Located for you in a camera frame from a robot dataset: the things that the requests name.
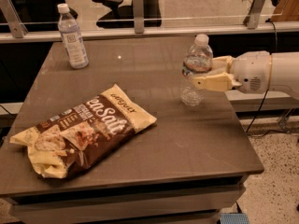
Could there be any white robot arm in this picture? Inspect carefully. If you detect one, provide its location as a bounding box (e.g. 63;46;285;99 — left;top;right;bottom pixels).
190;51;299;100

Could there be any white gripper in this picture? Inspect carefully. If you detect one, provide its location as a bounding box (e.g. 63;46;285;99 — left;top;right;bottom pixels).
191;51;271;93

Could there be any tall labelled water bottle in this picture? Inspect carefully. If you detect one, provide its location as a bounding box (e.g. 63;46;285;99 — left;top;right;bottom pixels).
57;4;89;69

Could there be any clear crinkled water bottle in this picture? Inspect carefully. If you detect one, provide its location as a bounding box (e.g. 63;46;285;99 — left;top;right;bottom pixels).
180;34;213;106

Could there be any middle metal railing bracket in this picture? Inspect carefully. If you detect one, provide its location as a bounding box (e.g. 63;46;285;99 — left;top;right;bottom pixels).
132;0;144;34

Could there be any brown sea salt chip bag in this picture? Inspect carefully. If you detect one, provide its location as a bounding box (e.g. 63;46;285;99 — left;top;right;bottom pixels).
10;85;156;179

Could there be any black power cable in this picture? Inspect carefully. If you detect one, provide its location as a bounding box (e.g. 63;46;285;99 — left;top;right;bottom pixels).
245;18;299;138

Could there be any black office chair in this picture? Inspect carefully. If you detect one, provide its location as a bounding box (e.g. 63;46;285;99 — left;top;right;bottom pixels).
92;0;162;29

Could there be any wooden board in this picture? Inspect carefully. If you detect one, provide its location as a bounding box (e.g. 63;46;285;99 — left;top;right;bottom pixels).
270;0;299;22

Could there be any right metal railing bracket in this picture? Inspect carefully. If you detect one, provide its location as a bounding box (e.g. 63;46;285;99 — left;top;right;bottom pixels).
243;0;265;29

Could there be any metal railing bracket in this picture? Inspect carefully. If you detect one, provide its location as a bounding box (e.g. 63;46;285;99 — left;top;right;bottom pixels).
0;0;28;38
243;0;265;29
132;0;144;34

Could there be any left metal railing bracket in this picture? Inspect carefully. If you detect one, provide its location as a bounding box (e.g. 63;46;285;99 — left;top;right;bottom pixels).
0;0;28;38

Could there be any blue perforated box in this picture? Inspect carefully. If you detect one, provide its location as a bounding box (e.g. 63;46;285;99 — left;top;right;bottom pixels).
220;213;249;224

